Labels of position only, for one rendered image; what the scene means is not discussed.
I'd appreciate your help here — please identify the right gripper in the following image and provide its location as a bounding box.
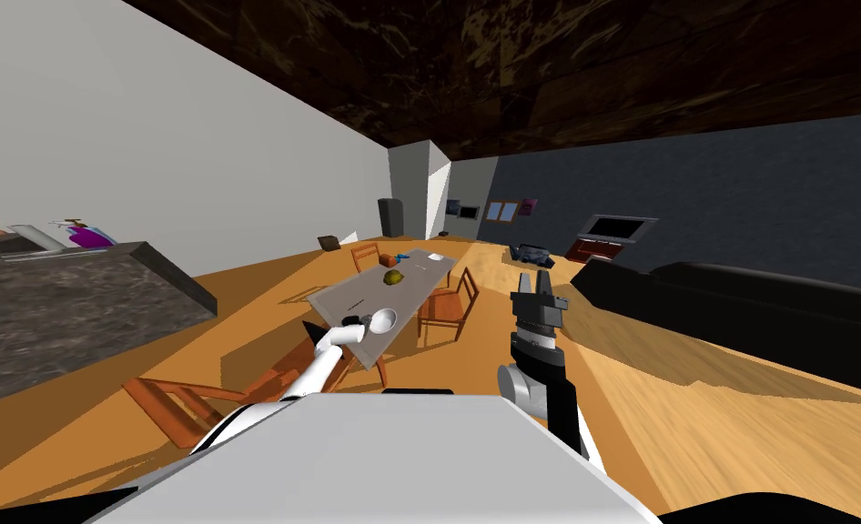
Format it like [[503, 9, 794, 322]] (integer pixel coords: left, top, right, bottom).
[[511, 269, 571, 333]]

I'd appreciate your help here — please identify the black low armchair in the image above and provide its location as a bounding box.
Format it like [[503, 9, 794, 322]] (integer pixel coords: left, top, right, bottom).
[[508, 243, 557, 267]]

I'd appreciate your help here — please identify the grey dining table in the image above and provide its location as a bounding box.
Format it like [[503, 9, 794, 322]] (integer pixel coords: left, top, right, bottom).
[[306, 247, 461, 370]]

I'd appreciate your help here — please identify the orange wooden chair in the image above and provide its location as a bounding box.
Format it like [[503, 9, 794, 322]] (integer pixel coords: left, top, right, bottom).
[[120, 338, 390, 449], [349, 243, 382, 276], [416, 266, 481, 345]]

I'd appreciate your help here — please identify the pale blue window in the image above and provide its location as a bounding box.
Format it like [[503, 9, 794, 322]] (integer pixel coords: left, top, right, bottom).
[[486, 199, 523, 224]]

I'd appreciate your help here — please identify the television on red stand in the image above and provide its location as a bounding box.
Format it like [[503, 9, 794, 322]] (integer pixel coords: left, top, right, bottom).
[[564, 214, 659, 265]]

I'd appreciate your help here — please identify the black tall bin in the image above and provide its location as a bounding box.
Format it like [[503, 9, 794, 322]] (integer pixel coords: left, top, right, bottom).
[[377, 196, 406, 240]]

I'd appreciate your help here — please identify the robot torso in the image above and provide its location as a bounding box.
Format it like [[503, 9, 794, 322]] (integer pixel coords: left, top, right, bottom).
[[84, 388, 666, 524]]

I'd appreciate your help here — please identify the black sofa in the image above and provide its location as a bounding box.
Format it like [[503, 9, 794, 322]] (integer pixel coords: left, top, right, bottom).
[[568, 257, 861, 401]]

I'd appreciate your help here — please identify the dark stone kitchen counter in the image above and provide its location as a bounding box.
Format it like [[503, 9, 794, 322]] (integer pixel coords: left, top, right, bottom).
[[0, 217, 219, 413]]

